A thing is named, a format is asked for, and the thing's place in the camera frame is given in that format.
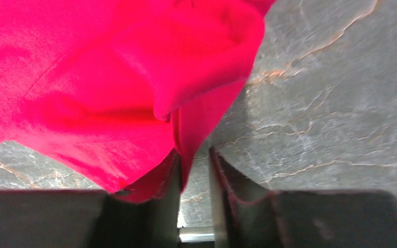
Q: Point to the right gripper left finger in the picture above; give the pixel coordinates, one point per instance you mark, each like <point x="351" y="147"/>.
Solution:
<point x="144" y="214"/>

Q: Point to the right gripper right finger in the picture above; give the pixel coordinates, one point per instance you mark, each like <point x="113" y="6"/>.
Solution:
<point x="246" y="214"/>

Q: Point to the red t-shirt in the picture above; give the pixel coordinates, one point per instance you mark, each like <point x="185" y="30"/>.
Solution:
<point x="110" y="88"/>

